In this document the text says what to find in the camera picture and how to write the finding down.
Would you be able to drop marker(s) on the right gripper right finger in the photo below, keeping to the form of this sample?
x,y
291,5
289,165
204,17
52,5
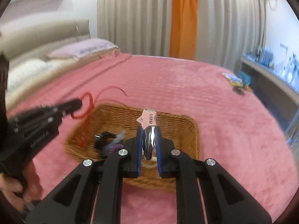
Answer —
x,y
205,191

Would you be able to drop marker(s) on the beige curtain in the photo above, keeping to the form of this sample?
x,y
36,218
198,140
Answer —
x,y
225,30

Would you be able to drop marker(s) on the black wrist watch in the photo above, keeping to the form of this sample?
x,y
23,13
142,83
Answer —
x,y
103,139

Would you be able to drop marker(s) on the purple beaded scrunchie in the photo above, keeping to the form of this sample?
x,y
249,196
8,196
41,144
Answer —
x,y
117,143

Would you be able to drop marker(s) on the items on bed edge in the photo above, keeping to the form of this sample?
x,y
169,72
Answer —
x,y
239,85

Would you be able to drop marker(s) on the orange curtain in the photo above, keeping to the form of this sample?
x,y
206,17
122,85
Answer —
x,y
183,37

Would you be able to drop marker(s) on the person's left hand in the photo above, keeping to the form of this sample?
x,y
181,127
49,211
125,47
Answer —
x,y
13,191

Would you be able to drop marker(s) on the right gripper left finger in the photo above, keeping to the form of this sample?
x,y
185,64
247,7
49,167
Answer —
x,y
93,190

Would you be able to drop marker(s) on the grey wall desk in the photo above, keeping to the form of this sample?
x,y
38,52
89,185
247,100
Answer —
x,y
277,95

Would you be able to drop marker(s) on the beige upholstered headboard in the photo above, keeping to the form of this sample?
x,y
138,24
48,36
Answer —
x,y
35,41

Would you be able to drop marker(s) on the white dotted pillow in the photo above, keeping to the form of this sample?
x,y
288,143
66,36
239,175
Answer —
x,y
25,71

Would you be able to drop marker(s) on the pink pillow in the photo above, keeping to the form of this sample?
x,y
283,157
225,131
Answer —
x,y
80,49

